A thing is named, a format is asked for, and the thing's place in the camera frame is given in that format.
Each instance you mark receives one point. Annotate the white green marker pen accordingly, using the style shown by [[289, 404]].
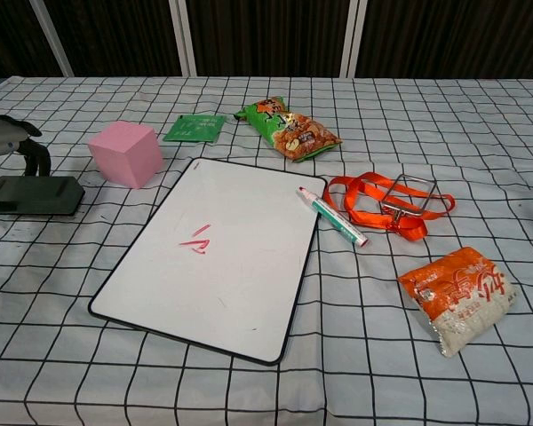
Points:
[[333, 217]]

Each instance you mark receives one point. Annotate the orange white noodle packet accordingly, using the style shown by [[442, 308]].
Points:
[[459, 297]]

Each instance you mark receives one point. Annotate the green peanut snack bag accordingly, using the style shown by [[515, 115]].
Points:
[[288, 131]]

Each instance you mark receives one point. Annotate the dark folding screen white frame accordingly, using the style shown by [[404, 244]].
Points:
[[266, 35]]

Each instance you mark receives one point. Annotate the green flat sachet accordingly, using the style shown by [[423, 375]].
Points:
[[194, 128]]

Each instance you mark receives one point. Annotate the white whiteboard black rim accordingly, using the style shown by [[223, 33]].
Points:
[[231, 275]]

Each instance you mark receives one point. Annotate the grey black left robot hand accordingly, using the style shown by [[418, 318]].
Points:
[[0, 135]]

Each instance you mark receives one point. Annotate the white black checkered tablecloth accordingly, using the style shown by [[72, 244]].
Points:
[[426, 124]]

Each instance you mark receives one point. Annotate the dark green board eraser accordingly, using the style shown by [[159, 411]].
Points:
[[44, 197]]

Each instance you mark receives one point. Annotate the pink foam cube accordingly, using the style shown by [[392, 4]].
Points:
[[124, 155]]

